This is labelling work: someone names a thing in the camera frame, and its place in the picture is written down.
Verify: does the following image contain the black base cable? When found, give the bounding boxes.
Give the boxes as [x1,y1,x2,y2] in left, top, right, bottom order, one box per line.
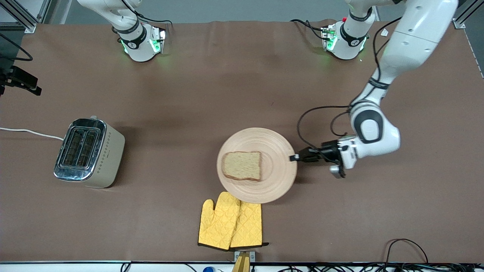
[134,13,172,27]
[290,19,326,40]

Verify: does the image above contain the small metal bracket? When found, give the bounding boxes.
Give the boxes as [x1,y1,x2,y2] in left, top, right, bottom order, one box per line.
[234,251,256,263]

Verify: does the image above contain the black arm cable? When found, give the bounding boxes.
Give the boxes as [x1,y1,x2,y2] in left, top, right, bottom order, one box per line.
[330,111,350,137]
[0,32,34,62]
[297,17,402,150]

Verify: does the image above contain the cream and chrome toaster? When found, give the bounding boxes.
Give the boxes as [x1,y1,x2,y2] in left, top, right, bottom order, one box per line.
[53,115,126,189]

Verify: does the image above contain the black left base cable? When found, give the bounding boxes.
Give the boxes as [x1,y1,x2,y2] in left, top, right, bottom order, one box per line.
[290,19,326,40]

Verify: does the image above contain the tangled black cables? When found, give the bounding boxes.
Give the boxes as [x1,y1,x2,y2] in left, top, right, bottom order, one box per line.
[280,263,484,272]

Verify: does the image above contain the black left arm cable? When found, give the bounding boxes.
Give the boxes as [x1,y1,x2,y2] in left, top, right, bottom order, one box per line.
[297,17,402,150]
[330,111,350,137]

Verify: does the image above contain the wooden strip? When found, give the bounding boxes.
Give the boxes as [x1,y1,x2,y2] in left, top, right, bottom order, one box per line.
[231,252,251,272]

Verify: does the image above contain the white toaster power cord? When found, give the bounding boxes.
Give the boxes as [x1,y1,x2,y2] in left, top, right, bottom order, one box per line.
[0,127,65,141]

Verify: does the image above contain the black right base cable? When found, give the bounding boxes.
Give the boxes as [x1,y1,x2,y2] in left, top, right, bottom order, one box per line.
[134,13,172,27]

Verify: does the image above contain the round wooden plate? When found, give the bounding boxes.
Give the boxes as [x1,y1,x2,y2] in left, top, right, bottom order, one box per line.
[216,127,298,204]

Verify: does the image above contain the brown toast slice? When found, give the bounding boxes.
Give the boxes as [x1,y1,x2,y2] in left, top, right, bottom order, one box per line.
[221,151,263,182]

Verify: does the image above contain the red and black cable loop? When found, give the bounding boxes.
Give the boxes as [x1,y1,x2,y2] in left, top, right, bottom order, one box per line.
[385,238,429,264]

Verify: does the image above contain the metal connector bracket green light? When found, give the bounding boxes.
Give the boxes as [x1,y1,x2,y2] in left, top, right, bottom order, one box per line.
[149,25,167,53]
[321,23,337,51]

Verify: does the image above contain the yellow quilted oven mitt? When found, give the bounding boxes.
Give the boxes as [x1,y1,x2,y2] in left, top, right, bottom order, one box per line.
[230,200,270,249]
[198,192,241,251]

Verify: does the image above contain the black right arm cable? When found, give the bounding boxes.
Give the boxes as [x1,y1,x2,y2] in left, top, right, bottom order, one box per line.
[0,32,34,62]

